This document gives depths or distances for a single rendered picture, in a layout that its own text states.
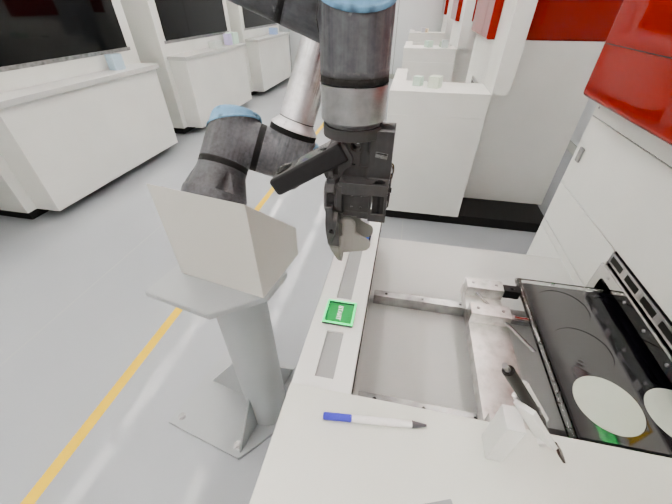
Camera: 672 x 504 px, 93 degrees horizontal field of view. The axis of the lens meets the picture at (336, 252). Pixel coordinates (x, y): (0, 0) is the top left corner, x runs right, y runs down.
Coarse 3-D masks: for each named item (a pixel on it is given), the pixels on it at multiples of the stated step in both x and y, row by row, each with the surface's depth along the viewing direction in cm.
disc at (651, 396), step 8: (648, 392) 54; (656, 392) 54; (664, 392) 54; (648, 400) 53; (656, 400) 53; (664, 400) 53; (648, 408) 52; (656, 408) 52; (664, 408) 52; (656, 416) 51; (664, 416) 51; (664, 424) 50
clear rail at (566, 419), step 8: (520, 280) 75; (520, 288) 73; (520, 296) 72; (528, 304) 69; (528, 312) 68; (536, 328) 64; (536, 336) 63; (536, 344) 62; (544, 344) 61; (544, 352) 60; (544, 360) 59; (544, 368) 58; (552, 368) 57; (552, 376) 56; (552, 384) 55; (552, 392) 54; (560, 400) 53; (560, 408) 52; (560, 416) 51; (568, 416) 50; (568, 424) 50; (568, 432) 49
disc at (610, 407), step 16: (576, 384) 55; (592, 384) 55; (608, 384) 55; (576, 400) 53; (592, 400) 53; (608, 400) 53; (624, 400) 53; (592, 416) 51; (608, 416) 51; (624, 416) 51; (640, 416) 51; (624, 432) 49; (640, 432) 49
